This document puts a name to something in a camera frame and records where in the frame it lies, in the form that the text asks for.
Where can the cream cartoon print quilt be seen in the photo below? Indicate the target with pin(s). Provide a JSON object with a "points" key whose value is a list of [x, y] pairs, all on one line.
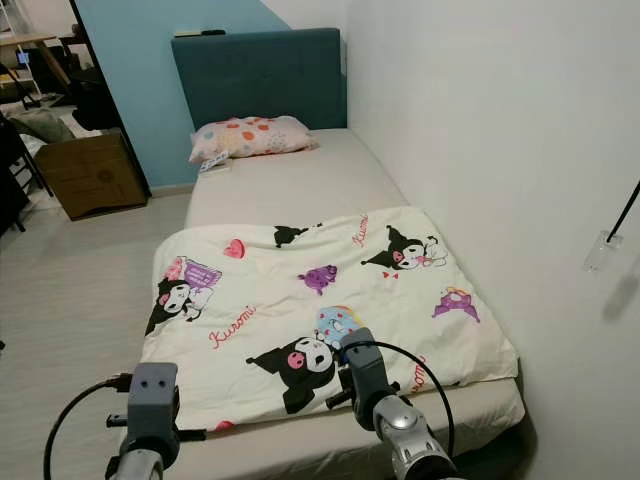
{"points": [[290, 290]]}

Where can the white booklet with blue print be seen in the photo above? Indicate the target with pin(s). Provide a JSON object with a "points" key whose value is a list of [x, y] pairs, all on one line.
{"points": [[214, 161]]}

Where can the pink pillow with orange spots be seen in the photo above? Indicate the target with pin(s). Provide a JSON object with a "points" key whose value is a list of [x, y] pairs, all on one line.
{"points": [[253, 137]]}

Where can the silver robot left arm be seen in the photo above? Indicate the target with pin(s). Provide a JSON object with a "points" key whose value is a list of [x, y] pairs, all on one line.
{"points": [[138, 465]]}

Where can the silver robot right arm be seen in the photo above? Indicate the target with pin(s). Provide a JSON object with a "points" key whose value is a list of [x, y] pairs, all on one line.
{"points": [[410, 440]]}

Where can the beige mattress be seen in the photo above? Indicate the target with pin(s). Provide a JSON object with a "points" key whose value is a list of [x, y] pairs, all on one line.
{"points": [[300, 185]]}

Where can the black folding chair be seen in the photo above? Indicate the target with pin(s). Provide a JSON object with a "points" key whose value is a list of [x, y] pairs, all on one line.
{"points": [[15, 180]]}

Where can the teal upholstered headboard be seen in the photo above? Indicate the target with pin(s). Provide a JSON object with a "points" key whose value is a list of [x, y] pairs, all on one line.
{"points": [[260, 78]]}

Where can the grey cloth bundle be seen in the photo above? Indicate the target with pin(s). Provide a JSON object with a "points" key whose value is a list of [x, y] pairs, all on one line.
{"points": [[45, 124]]}

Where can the small black device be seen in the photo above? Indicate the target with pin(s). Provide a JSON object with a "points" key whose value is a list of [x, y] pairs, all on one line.
{"points": [[213, 33]]}

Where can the white remote control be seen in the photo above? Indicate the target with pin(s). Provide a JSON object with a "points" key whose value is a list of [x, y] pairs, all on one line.
{"points": [[188, 34]]}

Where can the light wooden table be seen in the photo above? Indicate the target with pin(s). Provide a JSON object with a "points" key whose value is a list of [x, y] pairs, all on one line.
{"points": [[25, 40]]}

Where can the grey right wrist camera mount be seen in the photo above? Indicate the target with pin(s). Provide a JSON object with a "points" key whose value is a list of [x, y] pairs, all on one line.
{"points": [[368, 375]]}

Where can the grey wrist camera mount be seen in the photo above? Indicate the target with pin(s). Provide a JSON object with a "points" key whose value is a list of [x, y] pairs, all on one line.
{"points": [[368, 375], [153, 400]]}

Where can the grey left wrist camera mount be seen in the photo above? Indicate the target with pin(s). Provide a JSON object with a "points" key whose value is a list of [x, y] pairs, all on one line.
{"points": [[153, 400]]}

